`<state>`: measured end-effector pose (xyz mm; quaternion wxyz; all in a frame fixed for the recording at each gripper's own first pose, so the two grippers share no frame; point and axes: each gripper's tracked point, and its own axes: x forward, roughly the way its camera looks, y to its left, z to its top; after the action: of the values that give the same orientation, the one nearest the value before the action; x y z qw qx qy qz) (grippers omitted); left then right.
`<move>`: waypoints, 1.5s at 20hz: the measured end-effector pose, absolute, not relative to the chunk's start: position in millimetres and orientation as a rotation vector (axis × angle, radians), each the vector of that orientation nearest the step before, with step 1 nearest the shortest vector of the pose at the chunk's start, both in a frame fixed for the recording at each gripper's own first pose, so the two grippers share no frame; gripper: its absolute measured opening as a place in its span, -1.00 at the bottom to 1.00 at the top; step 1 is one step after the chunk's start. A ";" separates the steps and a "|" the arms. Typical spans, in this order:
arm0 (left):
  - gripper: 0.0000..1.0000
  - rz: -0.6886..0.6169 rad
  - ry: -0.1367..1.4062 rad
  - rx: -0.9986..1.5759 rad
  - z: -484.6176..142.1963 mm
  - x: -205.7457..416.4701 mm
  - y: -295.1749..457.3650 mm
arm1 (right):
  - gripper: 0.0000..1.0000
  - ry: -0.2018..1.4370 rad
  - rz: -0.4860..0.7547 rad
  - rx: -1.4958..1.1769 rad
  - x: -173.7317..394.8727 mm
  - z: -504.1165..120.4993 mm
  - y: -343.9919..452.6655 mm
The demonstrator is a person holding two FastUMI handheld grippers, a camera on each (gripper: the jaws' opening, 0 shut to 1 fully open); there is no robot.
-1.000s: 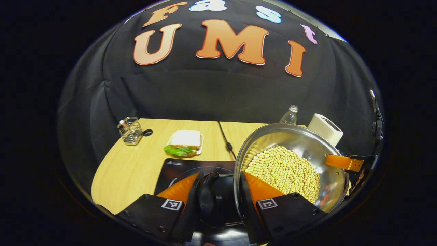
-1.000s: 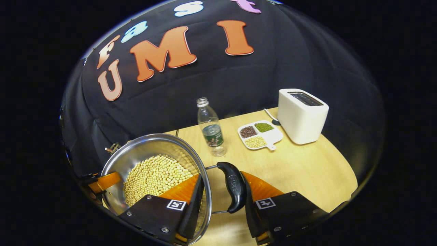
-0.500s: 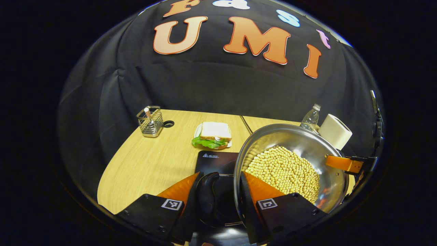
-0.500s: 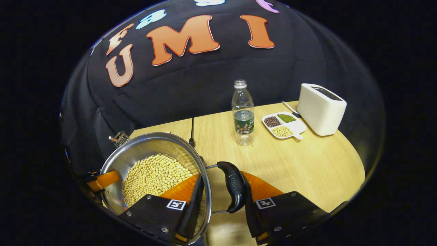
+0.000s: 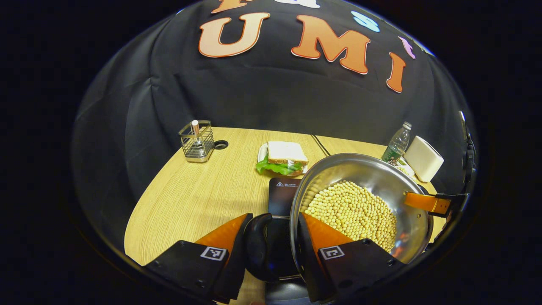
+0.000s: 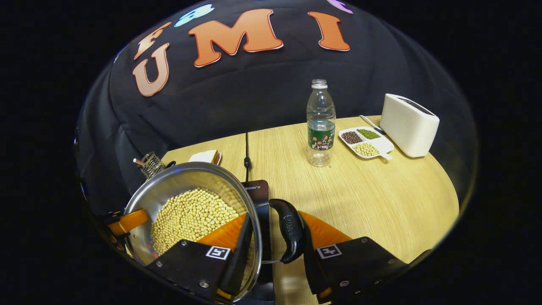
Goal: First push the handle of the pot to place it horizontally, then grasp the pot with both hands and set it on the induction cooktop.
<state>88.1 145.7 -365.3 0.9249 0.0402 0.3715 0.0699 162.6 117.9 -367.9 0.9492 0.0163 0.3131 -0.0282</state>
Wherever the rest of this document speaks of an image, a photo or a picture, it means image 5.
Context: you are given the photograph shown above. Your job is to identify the clear plastic water bottle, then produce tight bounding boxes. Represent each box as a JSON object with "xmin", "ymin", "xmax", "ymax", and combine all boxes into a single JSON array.
[{"xmin": 381, "ymin": 122, "xmax": 412, "ymax": 166}]

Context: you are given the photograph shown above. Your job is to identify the black power cable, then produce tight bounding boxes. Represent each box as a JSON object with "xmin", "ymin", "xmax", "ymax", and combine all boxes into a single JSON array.
[{"xmin": 310, "ymin": 134, "xmax": 332, "ymax": 156}]

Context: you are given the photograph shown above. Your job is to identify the metal wire basket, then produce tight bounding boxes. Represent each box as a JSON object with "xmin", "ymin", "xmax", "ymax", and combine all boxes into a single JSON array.
[{"xmin": 178, "ymin": 120, "xmax": 215, "ymax": 163}]

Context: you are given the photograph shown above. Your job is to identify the white toaster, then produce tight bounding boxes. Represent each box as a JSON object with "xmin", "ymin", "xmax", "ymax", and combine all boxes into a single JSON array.
[{"xmin": 403, "ymin": 136, "xmax": 445, "ymax": 183}]

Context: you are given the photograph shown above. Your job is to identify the pile of yellow soybeans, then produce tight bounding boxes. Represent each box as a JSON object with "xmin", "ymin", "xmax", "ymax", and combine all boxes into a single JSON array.
[{"xmin": 304, "ymin": 180, "xmax": 398, "ymax": 253}]

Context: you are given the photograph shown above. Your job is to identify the stainless steel pot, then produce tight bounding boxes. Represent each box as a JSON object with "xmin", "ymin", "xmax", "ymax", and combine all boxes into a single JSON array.
[{"xmin": 243, "ymin": 153, "xmax": 434, "ymax": 283}]

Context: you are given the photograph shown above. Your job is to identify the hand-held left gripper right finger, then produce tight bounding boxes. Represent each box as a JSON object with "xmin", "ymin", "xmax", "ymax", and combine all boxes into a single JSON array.
[{"xmin": 296, "ymin": 212, "xmax": 406, "ymax": 303}]

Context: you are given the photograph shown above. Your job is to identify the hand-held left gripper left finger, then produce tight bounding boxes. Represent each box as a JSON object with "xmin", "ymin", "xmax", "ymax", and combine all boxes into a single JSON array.
[{"xmin": 144, "ymin": 213, "xmax": 253, "ymax": 304}]

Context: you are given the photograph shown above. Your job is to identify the black induction cooktop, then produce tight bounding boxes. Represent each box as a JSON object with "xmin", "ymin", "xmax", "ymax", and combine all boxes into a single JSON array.
[{"xmin": 254, "ymin": 177, "xmax": 322, "ymax": 305}]

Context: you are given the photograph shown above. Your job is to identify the lettuce sandwich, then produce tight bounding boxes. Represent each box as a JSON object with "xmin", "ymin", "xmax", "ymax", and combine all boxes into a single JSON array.
[{"xmin": 255, "ymin": 141, "xmax": 309, "ymax": 176}]

